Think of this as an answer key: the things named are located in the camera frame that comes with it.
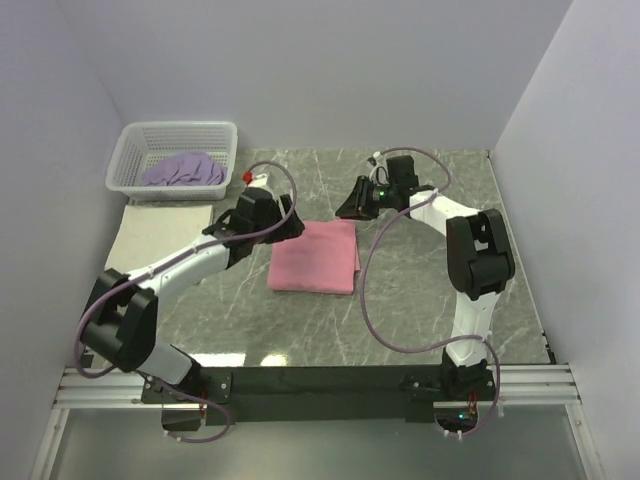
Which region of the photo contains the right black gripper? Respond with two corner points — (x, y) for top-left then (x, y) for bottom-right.
(335, 175), (398, 222)

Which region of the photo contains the pink t shirt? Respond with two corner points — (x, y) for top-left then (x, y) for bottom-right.
(267, 220), (360, 295)

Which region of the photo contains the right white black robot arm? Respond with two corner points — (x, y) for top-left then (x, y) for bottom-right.
(335, 148), (515, 399)

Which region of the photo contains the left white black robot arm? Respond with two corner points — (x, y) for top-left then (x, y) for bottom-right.
(73, 186), (304, 402)

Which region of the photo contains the purple t shirt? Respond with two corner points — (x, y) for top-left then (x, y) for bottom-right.
(140, 152), (228, 187)

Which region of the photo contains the folded cream cloth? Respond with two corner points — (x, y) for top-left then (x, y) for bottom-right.
(104, 205), (215, 273)

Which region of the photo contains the white plastic laundry basket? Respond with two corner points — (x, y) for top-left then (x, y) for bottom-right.
(105, 121), (238, 202)

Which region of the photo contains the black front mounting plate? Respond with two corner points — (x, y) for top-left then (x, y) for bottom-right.
(141, 364), (499, 427)

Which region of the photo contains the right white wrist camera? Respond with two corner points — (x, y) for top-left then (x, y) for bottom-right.
(367, 151), (389, 185)

